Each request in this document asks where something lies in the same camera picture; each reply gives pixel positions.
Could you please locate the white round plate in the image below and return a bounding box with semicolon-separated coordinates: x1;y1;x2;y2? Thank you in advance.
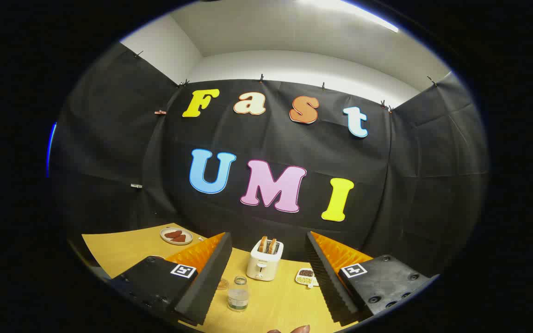
160;227;193;246

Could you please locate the small white dish of beans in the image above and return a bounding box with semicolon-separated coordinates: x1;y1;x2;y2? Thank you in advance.
295;268;316;288

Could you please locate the clear plastic juice bottle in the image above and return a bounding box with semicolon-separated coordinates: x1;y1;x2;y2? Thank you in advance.
228;276;250;312

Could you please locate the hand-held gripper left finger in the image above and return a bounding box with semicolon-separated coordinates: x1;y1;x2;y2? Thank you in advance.
109;232;233;327

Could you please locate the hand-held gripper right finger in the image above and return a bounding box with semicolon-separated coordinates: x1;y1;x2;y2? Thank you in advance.
304;231;439;324

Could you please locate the white toaster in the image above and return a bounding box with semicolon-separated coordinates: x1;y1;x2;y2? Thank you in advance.
247;239;284;282

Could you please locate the wooden table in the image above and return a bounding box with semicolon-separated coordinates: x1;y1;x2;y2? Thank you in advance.
81;223;359;333

